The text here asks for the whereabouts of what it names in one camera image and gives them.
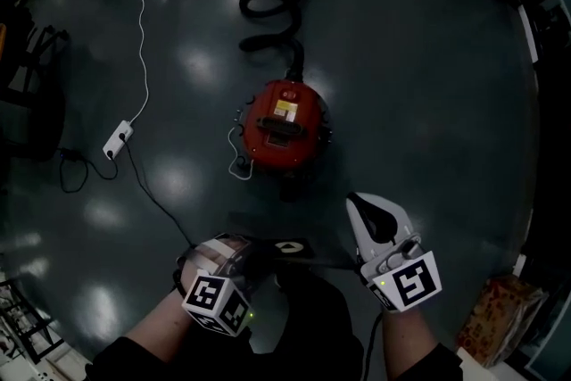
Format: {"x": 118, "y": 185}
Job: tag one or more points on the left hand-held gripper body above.
{"x": 214, "y": 303}

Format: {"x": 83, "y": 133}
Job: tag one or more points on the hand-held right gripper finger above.
{"x": 359, "y": 227}
{"x": 397, "y": 218}

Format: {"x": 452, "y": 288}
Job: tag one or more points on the person's left hand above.
{"x": 209, "y": 254}

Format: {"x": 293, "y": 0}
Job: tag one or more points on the person's left forearm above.
{"x": 160, "y": 325}

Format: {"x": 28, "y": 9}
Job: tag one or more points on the patterned cardboard box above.
{"x": 490, "y": 317}

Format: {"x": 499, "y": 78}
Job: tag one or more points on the person's right forearm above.
{"x": 408, "y": 339}

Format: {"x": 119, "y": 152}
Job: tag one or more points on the person's black clothing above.
{"x": 312, "y": 325}

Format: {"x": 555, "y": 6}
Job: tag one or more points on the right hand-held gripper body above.
{"x": 410, "y": 281}

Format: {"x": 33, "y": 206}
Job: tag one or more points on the white power strip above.
{"x": 117, "y": 140}

